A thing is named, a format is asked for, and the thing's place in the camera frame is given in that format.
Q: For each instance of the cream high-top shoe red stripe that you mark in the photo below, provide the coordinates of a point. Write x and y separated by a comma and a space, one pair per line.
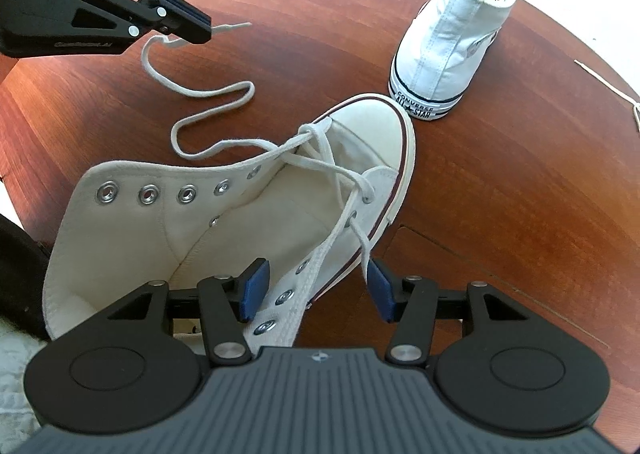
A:
370, 124

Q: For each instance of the white shoelace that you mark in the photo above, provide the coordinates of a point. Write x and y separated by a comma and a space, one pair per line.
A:
364, 243
607, 83

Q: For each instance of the white high-top shoe black stripe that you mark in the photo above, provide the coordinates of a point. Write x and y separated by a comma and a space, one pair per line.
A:
440, 49

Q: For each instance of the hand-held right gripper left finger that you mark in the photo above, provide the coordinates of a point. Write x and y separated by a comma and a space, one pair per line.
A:
252, 289

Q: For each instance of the person's white fleece clothing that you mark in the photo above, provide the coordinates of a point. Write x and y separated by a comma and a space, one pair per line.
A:
15, 374

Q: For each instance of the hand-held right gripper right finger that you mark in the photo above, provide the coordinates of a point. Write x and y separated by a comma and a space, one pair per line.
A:
381, 291

